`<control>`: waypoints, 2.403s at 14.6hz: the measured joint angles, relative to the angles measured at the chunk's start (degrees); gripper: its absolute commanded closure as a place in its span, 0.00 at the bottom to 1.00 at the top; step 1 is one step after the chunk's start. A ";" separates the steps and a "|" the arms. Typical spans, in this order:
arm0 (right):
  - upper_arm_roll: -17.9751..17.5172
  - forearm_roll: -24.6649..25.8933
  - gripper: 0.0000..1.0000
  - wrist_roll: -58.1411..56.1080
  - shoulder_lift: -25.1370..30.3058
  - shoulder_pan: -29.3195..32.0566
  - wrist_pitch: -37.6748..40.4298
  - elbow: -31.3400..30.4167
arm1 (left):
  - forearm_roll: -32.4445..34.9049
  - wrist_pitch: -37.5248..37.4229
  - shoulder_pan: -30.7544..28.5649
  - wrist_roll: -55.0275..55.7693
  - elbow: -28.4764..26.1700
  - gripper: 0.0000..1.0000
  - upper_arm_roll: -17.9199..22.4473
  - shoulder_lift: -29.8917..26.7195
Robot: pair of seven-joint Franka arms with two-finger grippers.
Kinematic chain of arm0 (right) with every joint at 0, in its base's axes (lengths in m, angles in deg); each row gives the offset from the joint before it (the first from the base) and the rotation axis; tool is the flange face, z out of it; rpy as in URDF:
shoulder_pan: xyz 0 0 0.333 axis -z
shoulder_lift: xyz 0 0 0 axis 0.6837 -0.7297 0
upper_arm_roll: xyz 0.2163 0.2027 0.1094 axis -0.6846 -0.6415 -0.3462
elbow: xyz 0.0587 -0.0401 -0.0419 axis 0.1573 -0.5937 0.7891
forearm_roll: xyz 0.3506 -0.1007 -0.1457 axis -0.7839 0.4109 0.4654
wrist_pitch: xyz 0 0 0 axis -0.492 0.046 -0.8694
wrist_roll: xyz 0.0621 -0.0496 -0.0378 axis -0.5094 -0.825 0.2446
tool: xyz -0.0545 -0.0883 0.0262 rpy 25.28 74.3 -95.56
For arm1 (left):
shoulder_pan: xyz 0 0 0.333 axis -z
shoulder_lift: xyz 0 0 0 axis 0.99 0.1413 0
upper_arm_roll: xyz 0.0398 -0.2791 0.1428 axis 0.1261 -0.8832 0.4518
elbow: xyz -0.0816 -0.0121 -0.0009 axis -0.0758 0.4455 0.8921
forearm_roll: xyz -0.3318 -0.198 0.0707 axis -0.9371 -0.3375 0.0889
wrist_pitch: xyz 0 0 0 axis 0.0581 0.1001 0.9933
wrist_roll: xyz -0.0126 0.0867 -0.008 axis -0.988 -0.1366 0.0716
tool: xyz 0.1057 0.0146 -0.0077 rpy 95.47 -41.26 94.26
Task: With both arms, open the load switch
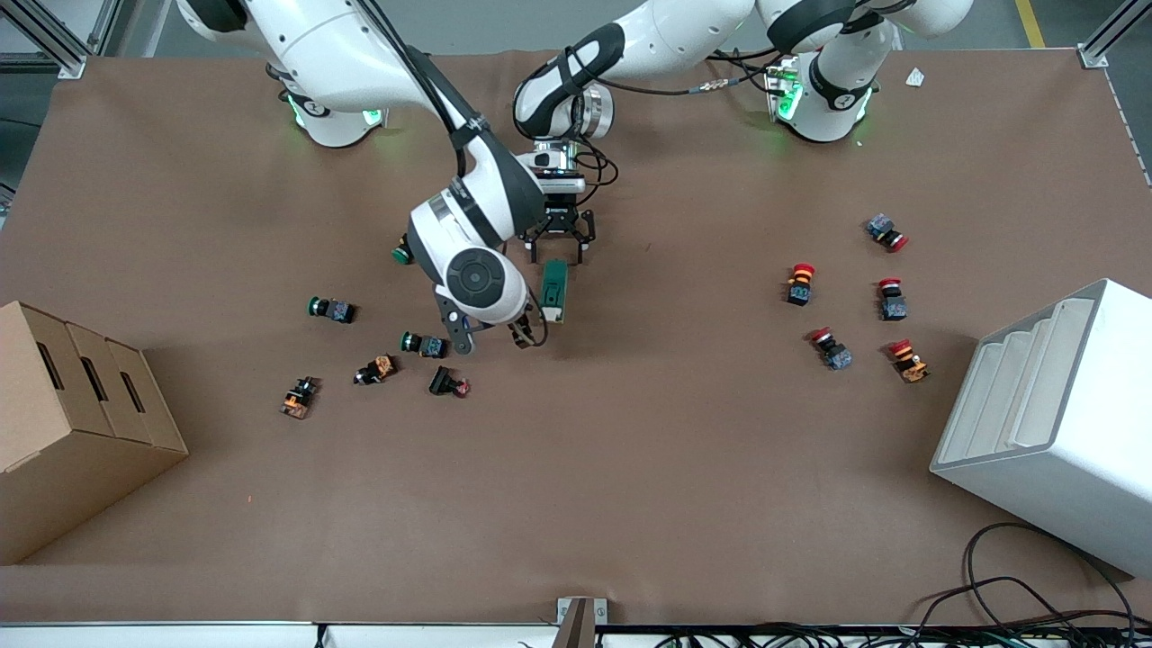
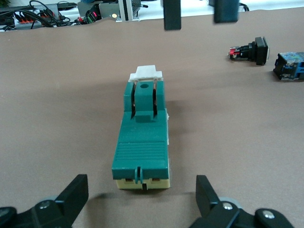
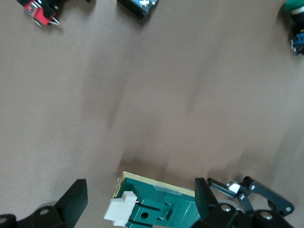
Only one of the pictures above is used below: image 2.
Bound black square switch red block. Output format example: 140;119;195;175
227;37;270;67

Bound green push button switch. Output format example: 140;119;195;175
273;52;304;81

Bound grey electronics box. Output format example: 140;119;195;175
77;1;119;24

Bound grey power strip orange switches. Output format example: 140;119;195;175
13;3;59;29

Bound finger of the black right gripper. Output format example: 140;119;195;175
163;0;181;31
213;0;239;24

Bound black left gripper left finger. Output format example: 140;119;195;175
0;174;89;228

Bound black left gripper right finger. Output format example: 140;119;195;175
190;175;295;228

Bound brown paper table cover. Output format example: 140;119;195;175
0;6;304;228

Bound green terminal block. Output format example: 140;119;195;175
111;65;171;190

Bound black cable bundle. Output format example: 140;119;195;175
0;0;80;32

